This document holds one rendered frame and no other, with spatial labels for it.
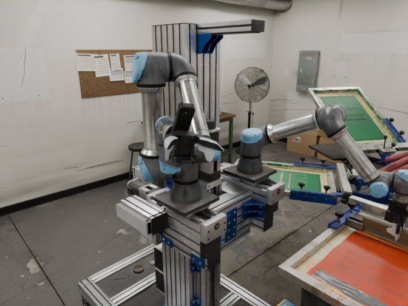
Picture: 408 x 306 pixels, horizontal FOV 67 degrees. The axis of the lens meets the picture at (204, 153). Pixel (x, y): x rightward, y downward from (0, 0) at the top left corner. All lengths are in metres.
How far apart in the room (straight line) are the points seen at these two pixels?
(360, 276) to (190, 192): 0.85
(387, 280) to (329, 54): 5.19
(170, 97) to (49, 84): 2.88
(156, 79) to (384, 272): 1.31
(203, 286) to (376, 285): 0.92
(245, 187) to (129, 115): 3.28
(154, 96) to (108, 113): 3.41
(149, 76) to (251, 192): 0.88
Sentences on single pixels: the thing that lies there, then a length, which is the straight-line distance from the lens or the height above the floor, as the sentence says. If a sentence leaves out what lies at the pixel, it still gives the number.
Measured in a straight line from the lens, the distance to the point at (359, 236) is 1.93.
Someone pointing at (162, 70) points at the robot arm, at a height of 1.84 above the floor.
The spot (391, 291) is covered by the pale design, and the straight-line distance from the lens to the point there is 1.62.
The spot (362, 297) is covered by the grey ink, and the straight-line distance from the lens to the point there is 1.53.
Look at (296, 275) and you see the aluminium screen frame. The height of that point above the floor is 0.99.
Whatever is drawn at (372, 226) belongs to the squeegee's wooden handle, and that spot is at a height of 1.03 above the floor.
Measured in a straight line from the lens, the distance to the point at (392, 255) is 1.85.
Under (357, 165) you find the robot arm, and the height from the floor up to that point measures 1.40.
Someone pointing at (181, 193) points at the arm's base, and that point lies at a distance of 1.40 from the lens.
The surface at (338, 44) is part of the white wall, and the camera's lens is 6.38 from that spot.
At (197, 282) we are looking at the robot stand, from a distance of 2.03.
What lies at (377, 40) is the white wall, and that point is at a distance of 6.13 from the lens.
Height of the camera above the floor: 1.91
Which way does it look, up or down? 18 degrees down
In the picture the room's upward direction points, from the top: straight up
